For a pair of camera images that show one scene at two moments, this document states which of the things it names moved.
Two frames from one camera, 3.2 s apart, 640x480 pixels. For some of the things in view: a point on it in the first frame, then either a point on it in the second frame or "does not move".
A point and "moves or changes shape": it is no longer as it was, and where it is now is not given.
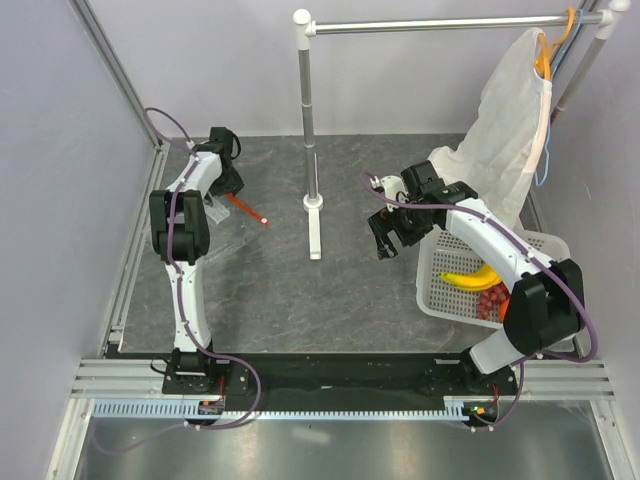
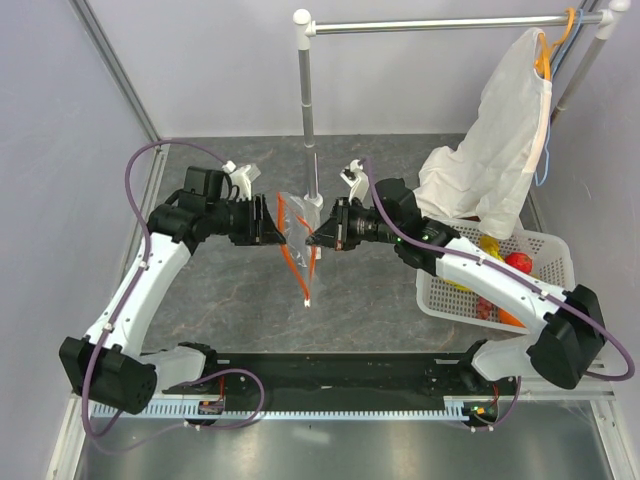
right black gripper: [388, 218] -> [337, 233]
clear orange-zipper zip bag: [232, 228] moves or changes shape
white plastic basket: [440, 251] does not move
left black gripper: [235, 183] -> [261, 231]
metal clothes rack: [305, 29] does not move
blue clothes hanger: [536, 183] does not move
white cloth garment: [502, 157] does not move
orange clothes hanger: [543, 61] does not move
